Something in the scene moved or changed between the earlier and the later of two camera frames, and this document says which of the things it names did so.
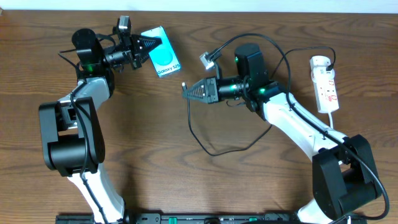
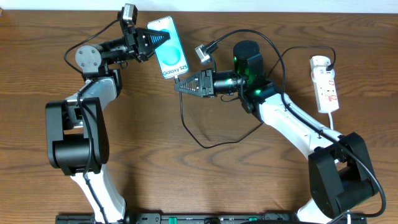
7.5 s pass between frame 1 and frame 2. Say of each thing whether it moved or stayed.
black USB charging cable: moved
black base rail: stayed
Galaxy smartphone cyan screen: moved
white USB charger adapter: stayed
